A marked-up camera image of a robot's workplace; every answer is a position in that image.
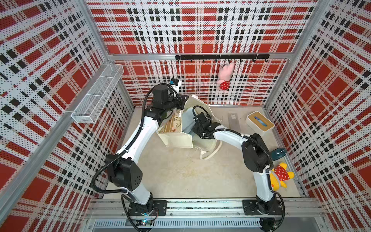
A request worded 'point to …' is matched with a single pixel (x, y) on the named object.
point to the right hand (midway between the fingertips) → (195, 127)
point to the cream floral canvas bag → (170, 130)
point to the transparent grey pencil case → (233, 121)
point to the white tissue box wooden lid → (260, 121)
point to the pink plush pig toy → (224, 75)
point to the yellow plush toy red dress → (280, 173)
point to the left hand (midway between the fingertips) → (189, 96)
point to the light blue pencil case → (187, 119)
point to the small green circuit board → (144, 223)
